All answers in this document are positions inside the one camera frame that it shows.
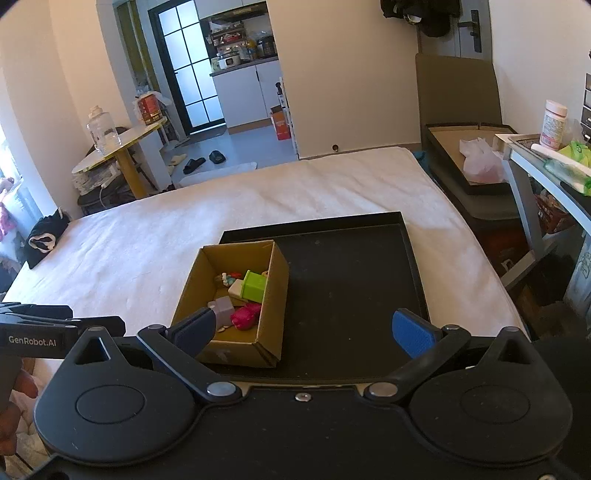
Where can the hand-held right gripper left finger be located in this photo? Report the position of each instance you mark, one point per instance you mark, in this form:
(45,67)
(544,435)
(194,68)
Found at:
(194,330)

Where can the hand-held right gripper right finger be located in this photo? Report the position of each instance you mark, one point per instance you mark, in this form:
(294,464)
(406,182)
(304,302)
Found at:
(411,334)

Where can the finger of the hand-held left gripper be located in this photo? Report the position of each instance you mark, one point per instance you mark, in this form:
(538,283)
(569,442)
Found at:
(113,324)
(37,313)

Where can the grey cube charger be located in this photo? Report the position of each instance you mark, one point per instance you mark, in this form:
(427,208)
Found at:
(224,310)

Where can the pink toy figure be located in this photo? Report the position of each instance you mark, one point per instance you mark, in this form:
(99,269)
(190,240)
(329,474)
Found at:
(244,317)

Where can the small multicoloured toy figure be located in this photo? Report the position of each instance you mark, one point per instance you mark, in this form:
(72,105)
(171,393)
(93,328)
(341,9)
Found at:
(226,279)

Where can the black shallow tray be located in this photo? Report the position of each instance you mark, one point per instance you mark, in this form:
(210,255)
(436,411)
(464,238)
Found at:
(346,300)

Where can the green toy house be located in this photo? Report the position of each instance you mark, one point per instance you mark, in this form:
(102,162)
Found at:
(254,287)

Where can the person's left hand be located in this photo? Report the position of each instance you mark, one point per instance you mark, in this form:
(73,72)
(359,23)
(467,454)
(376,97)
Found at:
(9,429)

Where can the black and white garment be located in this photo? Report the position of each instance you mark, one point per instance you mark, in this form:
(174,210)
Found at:
(46,237)

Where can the pink plush toy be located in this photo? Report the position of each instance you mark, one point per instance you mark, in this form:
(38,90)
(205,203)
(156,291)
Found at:
(5,217)

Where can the crumpled pale quilt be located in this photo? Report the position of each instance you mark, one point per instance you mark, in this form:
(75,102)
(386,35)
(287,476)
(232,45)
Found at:
(31,445)

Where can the dark low bench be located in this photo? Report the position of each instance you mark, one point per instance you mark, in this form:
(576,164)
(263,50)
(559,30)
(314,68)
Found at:
(106,201)

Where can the white power strip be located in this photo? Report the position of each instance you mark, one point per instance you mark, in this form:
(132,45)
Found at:
(107,178)

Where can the white floor mat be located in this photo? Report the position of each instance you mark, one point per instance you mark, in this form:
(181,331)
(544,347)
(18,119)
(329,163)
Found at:
(221,173)

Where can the black slipper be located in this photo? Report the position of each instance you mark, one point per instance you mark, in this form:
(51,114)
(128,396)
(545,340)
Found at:
(217,157)
(194,166)

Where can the beige slipper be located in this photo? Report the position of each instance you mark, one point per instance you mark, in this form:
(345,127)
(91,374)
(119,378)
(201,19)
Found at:
(176,160)

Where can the large pale plastic bag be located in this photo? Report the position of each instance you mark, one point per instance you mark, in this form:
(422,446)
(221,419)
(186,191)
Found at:
(579,281)

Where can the white plastic bag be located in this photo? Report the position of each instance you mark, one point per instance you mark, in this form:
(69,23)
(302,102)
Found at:
(482,164)

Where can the black-edged shallow cardboard box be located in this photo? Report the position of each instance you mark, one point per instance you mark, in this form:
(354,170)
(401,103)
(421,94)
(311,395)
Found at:
(445,152)

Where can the dark red printed bag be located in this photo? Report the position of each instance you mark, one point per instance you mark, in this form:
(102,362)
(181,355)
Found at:
(554,214)

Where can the round yellow-edged table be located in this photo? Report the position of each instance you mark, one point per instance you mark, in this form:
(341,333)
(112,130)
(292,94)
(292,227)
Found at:
(134,136)

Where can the large glass jar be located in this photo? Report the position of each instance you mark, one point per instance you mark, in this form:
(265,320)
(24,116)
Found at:
(104,131)

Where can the red printed box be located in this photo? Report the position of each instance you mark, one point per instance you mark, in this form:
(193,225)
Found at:
(149,110)

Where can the orange cardboard box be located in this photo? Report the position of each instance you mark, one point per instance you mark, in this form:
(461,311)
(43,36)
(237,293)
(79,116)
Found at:
(280,124)

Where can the green wipes packet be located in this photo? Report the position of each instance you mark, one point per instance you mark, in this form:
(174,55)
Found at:
(575,166)

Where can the white kitchen cabinet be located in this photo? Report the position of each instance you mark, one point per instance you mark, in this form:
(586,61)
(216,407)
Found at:
(244,97)

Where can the large brown cardboard sheet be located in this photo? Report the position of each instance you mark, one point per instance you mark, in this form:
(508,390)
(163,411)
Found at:
(457,92)

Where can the white bottle pink lid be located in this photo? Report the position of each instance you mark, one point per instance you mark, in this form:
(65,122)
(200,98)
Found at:
(554,124)

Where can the black-framed glass door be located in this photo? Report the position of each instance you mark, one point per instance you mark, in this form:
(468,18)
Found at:
(189,60)

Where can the small drawer organiser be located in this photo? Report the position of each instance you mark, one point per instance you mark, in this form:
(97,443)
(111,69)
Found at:
(586,106)

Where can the black door lock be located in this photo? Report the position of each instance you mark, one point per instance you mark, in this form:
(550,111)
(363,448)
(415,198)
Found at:
(473,30)

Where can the grey entrance door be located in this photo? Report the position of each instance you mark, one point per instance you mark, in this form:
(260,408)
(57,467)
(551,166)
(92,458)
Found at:
(485,27)

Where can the hanging black clothes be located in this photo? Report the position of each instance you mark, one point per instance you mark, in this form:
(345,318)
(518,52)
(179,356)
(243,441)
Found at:
(429,16)

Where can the grey metal frame desk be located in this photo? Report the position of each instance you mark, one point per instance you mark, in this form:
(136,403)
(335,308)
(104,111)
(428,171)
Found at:
(521,198)

